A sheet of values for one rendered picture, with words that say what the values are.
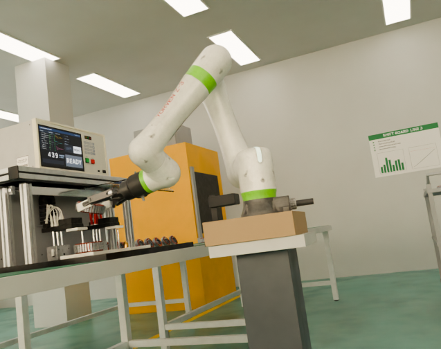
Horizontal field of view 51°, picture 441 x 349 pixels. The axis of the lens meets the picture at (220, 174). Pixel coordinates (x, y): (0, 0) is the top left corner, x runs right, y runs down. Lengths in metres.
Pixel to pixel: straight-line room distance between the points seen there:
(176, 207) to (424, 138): 3.46
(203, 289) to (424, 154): 3.45
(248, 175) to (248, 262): 0.30
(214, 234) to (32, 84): 5.11
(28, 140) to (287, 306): 1.15
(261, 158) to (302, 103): 5.50
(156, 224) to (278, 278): 4.20
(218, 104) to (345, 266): 5.26
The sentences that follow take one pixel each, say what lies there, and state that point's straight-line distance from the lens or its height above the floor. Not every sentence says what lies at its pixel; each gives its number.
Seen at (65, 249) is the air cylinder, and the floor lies 0.81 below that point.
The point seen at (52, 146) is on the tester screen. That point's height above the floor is 1.22.
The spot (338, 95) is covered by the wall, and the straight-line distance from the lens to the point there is 7.03.
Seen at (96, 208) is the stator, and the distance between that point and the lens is 1.82.
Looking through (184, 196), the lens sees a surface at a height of 1.31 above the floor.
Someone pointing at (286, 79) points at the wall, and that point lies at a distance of 7.26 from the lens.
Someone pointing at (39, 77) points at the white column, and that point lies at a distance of 6.38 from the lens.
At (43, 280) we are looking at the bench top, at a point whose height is 0.72.
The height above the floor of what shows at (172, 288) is 0.26.
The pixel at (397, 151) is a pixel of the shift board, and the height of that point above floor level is 1.61.
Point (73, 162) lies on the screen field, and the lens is 2.04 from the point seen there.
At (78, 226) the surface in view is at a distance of 1.87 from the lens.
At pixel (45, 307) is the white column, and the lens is 6.12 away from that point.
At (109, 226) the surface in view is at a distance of 2.04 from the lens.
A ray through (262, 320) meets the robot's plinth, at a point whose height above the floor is 0.48.
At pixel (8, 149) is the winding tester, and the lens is 2.02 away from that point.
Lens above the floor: 0.77
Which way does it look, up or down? 8 degrees up
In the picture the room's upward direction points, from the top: 8 degrees counter-clockwise
